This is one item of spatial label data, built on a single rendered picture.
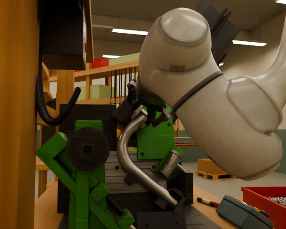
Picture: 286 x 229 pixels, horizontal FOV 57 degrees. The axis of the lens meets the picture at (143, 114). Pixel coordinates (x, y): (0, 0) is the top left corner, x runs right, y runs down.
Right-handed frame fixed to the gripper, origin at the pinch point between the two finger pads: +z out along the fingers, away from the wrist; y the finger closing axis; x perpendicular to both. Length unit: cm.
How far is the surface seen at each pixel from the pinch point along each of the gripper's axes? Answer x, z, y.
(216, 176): -213, 546, -168
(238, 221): 3.5, -1.9, -37.5
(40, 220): 39.9, 20.0, 1.7
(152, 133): -0.1, 4.4, -5.3
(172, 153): 1.2, 1.3, -13.6
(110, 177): 17.4, 6.5, -5.3
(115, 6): -368, 519, 326
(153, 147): 2.8, 4.4, -8.5
